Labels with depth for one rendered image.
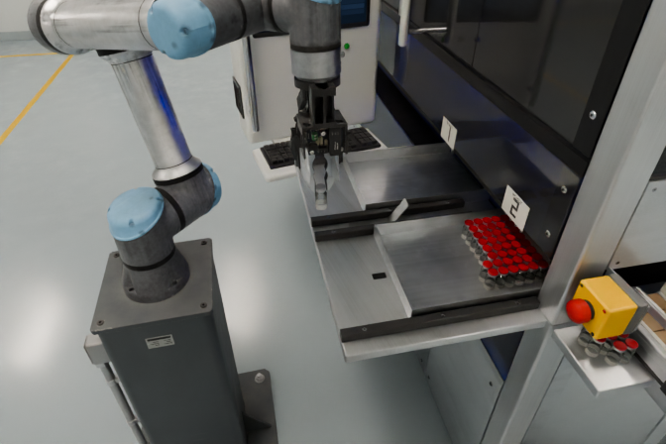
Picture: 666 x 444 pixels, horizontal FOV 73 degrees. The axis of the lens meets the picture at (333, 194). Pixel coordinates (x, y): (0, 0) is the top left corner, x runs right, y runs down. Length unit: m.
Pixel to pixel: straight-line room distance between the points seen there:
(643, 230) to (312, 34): 0.62
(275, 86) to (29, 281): 1.61
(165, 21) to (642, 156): 0.68
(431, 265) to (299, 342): 1.05
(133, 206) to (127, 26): 0.43
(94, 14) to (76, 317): 1.73
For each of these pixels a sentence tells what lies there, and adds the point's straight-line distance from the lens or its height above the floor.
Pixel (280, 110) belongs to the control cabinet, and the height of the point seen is 0.92.
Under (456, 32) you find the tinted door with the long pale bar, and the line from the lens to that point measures 1.22.
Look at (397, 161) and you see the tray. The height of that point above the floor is 0.88.
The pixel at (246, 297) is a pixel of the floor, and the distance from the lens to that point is 2.15.
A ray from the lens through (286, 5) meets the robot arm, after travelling 0.67.
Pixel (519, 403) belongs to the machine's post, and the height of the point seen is 0.61.
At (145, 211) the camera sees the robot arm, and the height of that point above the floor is 1.02.
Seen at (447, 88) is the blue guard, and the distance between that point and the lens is 1.25.
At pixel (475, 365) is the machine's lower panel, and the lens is 1.35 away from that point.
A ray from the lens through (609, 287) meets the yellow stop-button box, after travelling 0.88.
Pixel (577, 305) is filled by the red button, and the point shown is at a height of 1.01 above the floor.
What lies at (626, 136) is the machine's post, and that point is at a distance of 0.76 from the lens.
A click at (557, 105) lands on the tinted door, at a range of 0.89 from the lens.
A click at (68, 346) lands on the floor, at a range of 2.24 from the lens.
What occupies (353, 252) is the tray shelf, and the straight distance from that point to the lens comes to 1.04.
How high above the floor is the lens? 1.58
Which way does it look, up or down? 35 degrees down
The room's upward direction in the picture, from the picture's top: straight up
